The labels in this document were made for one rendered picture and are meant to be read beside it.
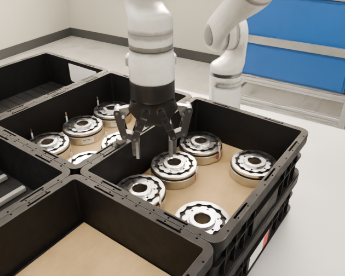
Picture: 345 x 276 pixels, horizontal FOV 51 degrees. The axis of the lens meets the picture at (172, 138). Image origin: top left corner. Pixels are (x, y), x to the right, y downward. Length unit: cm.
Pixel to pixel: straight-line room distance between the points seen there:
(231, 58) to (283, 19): 156
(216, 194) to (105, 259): 26
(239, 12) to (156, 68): 37
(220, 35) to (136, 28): 43
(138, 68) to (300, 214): 58
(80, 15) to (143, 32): 421
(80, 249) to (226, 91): 59
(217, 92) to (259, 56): 165
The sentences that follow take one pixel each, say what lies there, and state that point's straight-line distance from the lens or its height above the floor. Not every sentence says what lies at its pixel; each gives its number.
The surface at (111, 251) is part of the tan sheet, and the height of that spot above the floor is 83.
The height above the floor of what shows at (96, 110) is 86.
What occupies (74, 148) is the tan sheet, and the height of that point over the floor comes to 83.
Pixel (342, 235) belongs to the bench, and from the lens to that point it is 95.
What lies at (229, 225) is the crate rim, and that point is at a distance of 57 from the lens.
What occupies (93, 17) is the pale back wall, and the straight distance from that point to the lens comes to 462.
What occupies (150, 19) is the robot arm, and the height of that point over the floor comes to 120.
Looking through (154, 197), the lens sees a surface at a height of 86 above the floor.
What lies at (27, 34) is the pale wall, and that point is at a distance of 452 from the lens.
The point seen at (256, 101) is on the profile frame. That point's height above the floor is 13.
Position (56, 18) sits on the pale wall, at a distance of 478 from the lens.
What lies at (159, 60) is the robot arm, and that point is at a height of 114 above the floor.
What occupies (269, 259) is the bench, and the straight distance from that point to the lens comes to 85.
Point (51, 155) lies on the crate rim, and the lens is 74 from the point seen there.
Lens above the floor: 133
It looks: 32 degrees down
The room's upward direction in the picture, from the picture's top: straight up
